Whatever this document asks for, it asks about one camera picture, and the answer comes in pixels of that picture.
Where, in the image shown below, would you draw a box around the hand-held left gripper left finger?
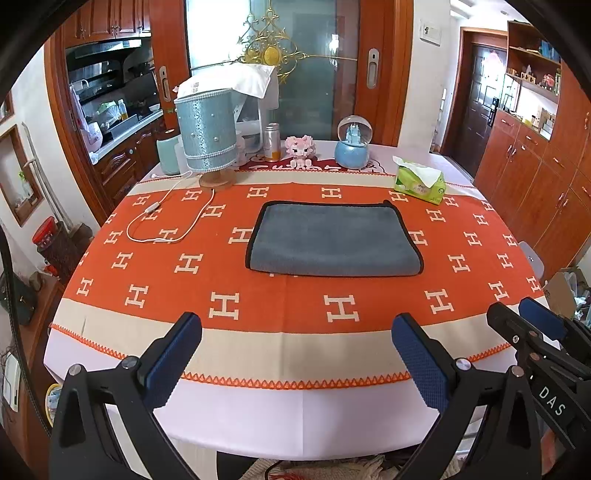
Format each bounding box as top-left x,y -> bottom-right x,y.
48,312 -> 203,480

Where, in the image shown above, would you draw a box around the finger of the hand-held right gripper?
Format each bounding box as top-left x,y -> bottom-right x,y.
487,302 -> 578,384
519,298 -> 591,365

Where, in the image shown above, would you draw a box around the white folded cloth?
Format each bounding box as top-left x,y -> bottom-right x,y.
217,64 -> 280,99

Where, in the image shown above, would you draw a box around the steel range hood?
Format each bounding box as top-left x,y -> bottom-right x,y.
74,39 -> 143,59

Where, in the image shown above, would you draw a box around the mint green canister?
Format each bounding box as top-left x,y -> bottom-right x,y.
156,134 -> 184,175

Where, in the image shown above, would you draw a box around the grey towel with black edge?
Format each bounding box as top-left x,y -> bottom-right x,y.
245,199 -> 424,278

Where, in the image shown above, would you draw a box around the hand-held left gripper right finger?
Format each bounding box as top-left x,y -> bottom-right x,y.
392,313 -> 541,480

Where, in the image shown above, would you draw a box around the red lidded jar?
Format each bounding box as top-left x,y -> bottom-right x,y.
32,216 -> 57,246

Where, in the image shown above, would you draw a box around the white wall switch panel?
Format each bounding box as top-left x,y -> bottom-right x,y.
419,20 -> 442,45

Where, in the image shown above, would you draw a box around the white drink can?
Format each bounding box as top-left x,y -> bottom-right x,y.
263,123 -> 281,161

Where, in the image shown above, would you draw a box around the dark brown entry door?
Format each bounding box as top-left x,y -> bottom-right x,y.
462,41 -> 507,154

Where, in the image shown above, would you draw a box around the green tissue pack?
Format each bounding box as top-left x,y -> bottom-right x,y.
392,156 -> 447,206

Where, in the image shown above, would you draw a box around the cardboard box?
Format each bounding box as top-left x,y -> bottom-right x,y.
544,271 -> 579,320

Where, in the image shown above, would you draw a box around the pink white apron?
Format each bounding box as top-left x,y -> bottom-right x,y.
69,84 -> 101,151

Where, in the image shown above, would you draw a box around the dark handbag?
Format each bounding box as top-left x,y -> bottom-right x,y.
0,271 -> 37,325

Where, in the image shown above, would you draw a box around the blue shade table lamp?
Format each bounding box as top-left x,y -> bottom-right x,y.
174,76 -> 241,188

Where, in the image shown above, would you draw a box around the white lamp cable with switch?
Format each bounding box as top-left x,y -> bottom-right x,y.
126,170 -> 216,243

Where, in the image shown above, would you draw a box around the wooden kitchen wall cabinets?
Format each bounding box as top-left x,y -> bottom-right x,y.
62,0 -> 152,49

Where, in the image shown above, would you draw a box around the frosted glass sliding door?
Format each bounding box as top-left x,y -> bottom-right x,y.
185,0 -> 361,145

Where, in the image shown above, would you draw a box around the gold door ornament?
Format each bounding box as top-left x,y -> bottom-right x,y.
237,11 -> 308,85

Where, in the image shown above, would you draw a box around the pink block figure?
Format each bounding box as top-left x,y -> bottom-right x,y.
283,135 -> 317,169

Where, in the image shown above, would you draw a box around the white countertop appliance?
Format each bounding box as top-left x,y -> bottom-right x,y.
232,74 -> 280,156

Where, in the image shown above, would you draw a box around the wooden cabinet with shelves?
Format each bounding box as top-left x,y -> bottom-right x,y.
475,20 -> 591,283

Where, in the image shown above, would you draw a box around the orange patterned table blanket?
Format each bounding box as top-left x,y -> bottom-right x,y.
48,173 -> 546,391

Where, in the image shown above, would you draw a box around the blue snow globe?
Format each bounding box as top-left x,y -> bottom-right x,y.
335,115 -> 373,168

